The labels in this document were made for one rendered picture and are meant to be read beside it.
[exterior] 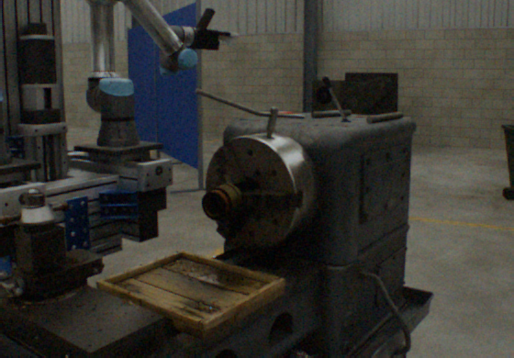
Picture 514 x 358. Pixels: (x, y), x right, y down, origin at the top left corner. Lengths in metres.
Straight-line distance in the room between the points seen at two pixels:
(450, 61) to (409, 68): 0.83
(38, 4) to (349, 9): 10.29
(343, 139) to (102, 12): 1.00
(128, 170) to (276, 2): 10.86
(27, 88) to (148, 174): 0.47
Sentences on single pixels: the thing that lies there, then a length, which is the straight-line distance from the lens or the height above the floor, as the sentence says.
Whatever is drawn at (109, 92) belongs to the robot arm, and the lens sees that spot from 1.80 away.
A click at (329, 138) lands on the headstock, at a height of 1.23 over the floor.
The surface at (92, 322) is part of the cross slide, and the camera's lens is 0.98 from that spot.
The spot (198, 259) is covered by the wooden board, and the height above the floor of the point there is 0.90.
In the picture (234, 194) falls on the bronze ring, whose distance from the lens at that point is 1.30.
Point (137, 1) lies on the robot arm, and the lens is 1.87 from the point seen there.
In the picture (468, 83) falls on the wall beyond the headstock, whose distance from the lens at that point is 11.22.
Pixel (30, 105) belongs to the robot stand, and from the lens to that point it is 1.75.
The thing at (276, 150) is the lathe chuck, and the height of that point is 1.21.
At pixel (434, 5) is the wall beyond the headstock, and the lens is 11.45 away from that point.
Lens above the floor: 1.39
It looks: 9 degrees down
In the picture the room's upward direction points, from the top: straight up
